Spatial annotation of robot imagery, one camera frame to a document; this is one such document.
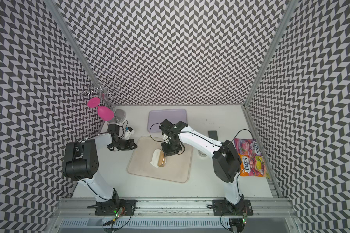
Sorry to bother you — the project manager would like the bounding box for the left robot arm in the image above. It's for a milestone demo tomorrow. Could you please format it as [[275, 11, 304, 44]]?
[[62, 124, 138, 203]]

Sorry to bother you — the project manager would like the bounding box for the wooden dough roller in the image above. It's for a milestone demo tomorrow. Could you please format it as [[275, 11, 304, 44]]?
[[157, 150, 166, 167]]

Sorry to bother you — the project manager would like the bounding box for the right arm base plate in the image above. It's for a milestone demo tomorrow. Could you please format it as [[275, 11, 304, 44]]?
[[211, 199, 254, 216]]

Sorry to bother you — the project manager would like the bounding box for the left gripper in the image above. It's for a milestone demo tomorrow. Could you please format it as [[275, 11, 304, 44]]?
[[108, 138, 137, 150]]

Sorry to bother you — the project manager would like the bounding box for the white dough ball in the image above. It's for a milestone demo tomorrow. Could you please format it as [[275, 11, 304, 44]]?
[[150, 149, 162, 168]]

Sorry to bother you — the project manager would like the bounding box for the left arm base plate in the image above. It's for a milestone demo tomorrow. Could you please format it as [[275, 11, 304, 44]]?
[[92, 199, 137, 216]]

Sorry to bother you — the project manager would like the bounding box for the pink wine glass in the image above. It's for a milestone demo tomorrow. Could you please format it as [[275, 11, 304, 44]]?
[[87, 97, 114, 121]]

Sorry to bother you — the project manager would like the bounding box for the colourful candy bag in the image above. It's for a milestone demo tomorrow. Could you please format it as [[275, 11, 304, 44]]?
[[234, 138, 270, 179]]

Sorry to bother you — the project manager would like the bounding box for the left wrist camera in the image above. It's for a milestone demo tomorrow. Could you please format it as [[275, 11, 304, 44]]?
[[124, 127, 135, 140]]

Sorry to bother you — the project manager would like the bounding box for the purple plastic tray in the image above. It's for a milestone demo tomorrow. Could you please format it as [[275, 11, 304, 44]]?
[[147, 109, 188, 133]]

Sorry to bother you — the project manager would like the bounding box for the black handled metal spatula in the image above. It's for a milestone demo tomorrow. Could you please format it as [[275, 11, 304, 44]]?
[[208, 131, 218, 141]]

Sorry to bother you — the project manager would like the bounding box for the beige plastic tray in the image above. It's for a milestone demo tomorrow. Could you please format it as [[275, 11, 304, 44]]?
[[127, 136, 193, 183]]

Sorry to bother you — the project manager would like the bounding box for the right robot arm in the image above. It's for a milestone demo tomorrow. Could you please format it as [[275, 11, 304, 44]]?
[[159, 119, 242, 205]]

